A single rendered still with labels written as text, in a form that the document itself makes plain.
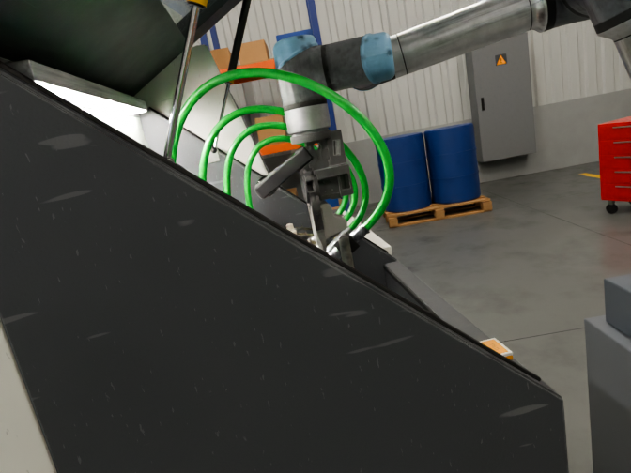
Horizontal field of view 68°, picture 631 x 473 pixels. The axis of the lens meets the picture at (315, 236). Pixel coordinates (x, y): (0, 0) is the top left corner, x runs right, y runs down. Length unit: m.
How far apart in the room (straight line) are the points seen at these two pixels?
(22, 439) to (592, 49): 8.30
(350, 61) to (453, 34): 0.21
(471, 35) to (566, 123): 7.36
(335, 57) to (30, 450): 0.65
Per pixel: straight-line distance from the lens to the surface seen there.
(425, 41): 0.91
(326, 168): 0.80
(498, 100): 7.49
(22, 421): 0.60
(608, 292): 1.16
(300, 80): 0.71
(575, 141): 8.32
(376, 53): 0.78
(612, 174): 5.13
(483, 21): 0.92
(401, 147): 5.57
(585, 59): 8.42
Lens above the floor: 1.32
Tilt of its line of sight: 13 degrees down
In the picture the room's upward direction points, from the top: 11 degrees counter-clockwise
